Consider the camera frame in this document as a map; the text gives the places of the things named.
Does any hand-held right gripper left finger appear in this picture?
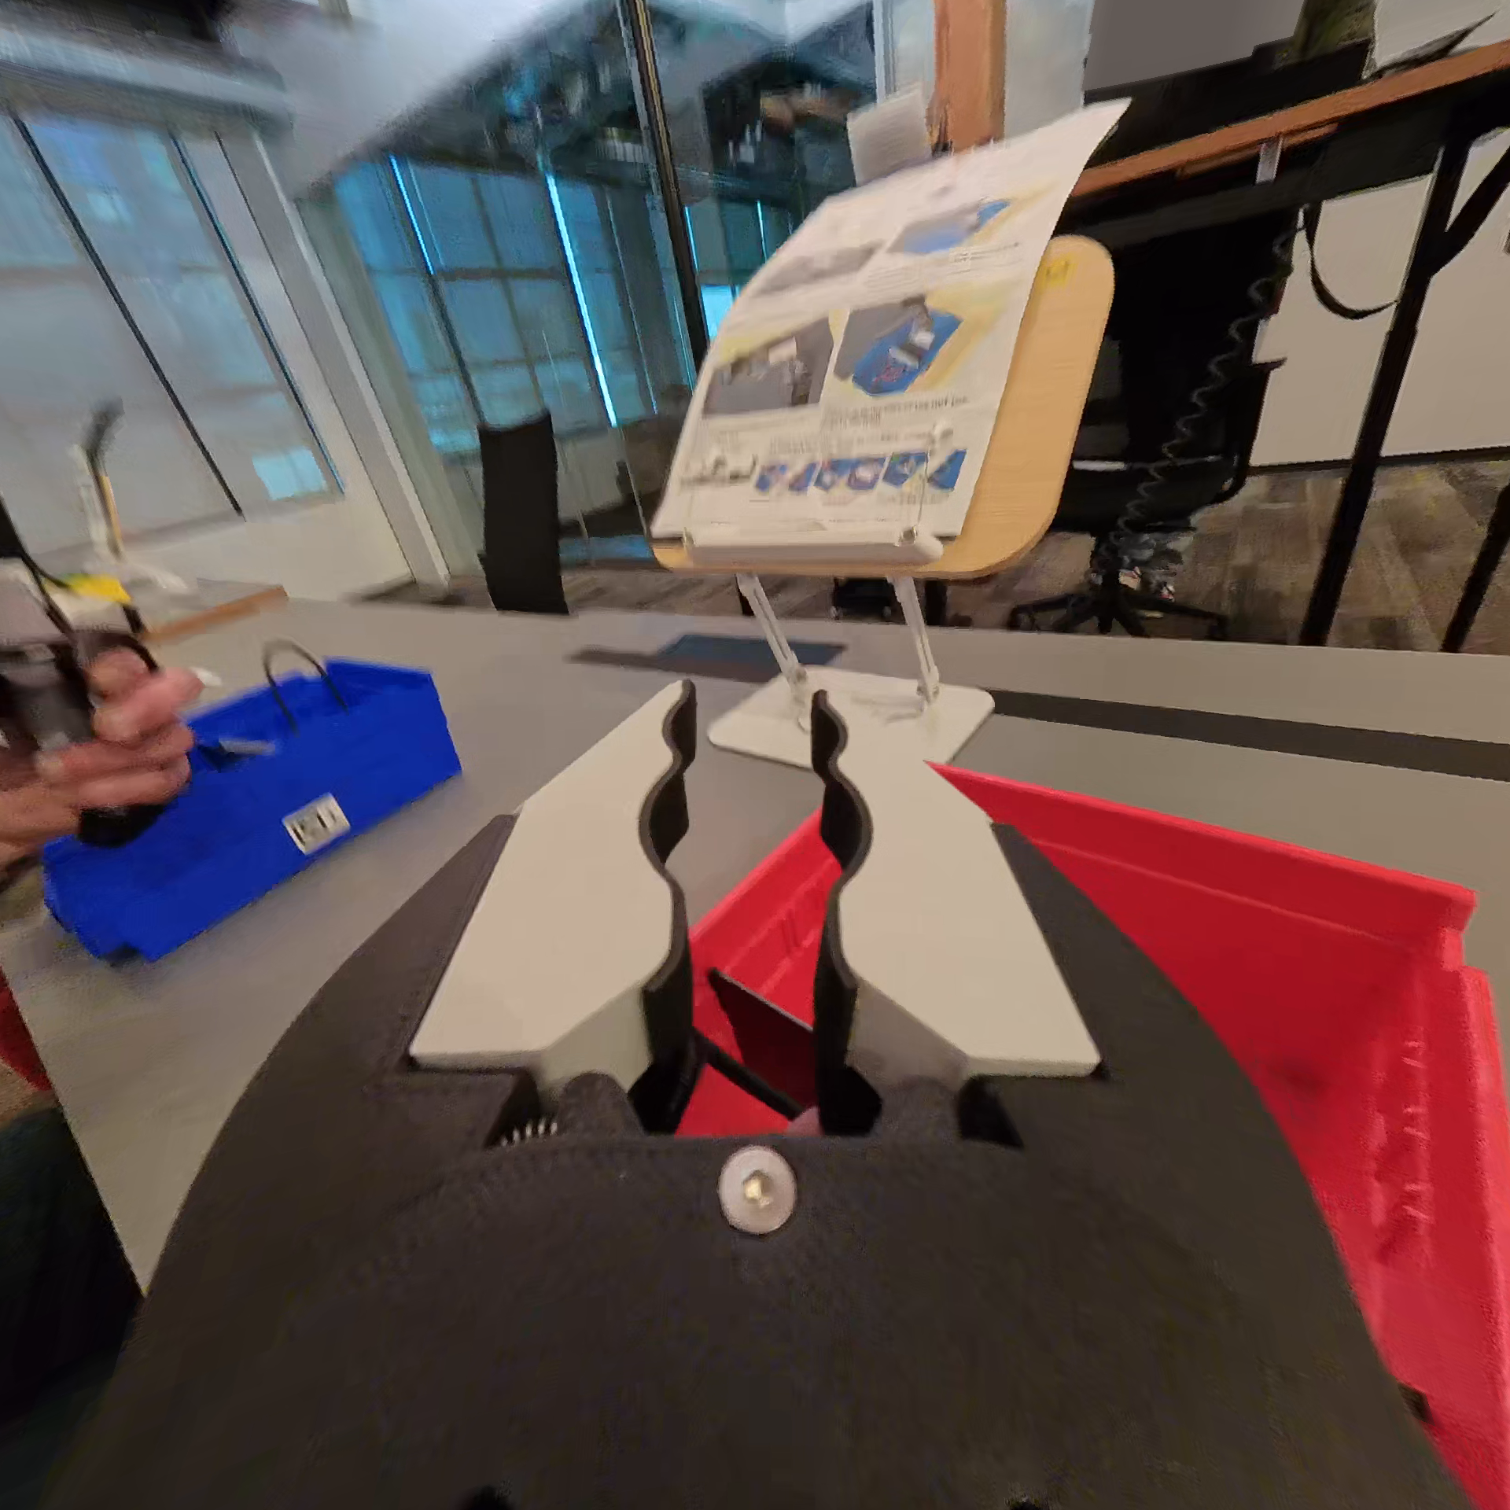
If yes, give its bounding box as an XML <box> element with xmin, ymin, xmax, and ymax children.
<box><xmin>407</xmin><ymin>680</ymin><xmax>702</xmax><ymax>1122</ymax></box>

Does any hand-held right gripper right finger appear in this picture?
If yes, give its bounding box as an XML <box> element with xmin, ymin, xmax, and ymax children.
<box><xmin>807</xmin><ymin>691</ymin><xmax>1103</xmax><ymax>1135</ymax></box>

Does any red plastic bin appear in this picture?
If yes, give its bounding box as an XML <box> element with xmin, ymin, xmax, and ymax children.
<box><xmin>677</xmin><ymin>765</ymin><xmax>1510</xmax><ymax>1510</ymax></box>

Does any blue plastic bin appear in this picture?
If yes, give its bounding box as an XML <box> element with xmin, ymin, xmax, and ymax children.
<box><xmin>43</xmin><ymin>660</ymin><xmax>463</xmax><ymax>964</ymax></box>

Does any wooden side desk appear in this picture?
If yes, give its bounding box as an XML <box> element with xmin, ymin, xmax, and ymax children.
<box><xmin>138</xmin><ymin>581</ymin><xmax>289</xmax><ymax>649</ymax></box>

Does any black bin divider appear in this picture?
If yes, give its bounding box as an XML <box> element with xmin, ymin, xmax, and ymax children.
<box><xmin>704</xmin><ymin>969</ymin><xmax>817</xmax><ymax>1117</ymax></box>

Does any black high-back chair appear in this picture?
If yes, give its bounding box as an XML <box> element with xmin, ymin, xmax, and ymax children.
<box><xmin>478</xmin><ymin>407</ymin><xmax>571</xmax><ymax>615</ymax></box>

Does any black office chair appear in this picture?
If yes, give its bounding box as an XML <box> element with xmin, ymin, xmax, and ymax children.
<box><xmin>1008</xmin><ymin>342</ymin><xmax>1290</xmax><ymax>642</ymax></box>

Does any printed instruction sheet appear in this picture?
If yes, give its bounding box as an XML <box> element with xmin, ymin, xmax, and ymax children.
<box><xmin>652</xmin><ymin>101</ymin><xmax>1132</xmax><ymax>547</ymax></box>

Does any thin black cable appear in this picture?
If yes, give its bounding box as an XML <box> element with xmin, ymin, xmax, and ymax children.
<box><xmin>262</xmin><ymin>640</ymin><xmax>352</xmax><ymax>736</ymax></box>

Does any coiled black cable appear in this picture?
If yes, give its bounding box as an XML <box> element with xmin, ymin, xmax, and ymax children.
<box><xmin>1114</xmin><ymin>231</ymin><xmax>1299</xmax><ymax>561</ymax></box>

